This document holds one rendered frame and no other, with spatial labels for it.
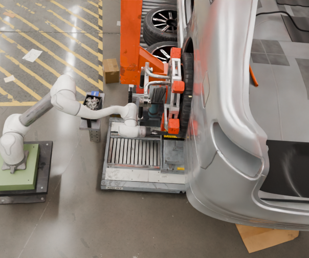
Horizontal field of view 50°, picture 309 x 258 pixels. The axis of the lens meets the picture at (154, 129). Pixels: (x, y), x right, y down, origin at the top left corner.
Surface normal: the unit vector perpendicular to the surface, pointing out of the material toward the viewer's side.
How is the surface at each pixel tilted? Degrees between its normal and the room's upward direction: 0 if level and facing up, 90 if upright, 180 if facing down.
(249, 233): 1
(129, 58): 90
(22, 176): 1
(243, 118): 22
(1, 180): 1
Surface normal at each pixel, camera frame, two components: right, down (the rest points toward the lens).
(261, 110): 0.08, -0.29
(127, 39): -0.01, 0.77
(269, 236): 0.07, -0.62
